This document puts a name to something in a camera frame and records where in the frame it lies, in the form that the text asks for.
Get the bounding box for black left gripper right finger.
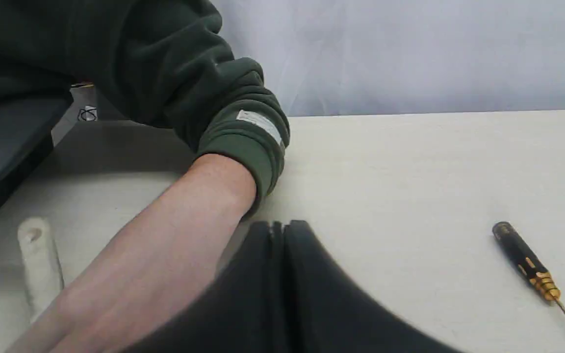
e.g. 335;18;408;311
282;221;455;353

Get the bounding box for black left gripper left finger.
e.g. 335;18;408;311
126;222;283;353

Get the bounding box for white paint brush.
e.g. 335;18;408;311
17;217;64;323

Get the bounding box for black gold precision screwdriver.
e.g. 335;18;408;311
492;221;565;315

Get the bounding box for green sleeved forearm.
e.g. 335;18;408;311
0;0;291;295

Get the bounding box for person's bare hand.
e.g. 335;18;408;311
7;274;214;353

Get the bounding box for dark grey chair seat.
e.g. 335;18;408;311
0;93;73;208

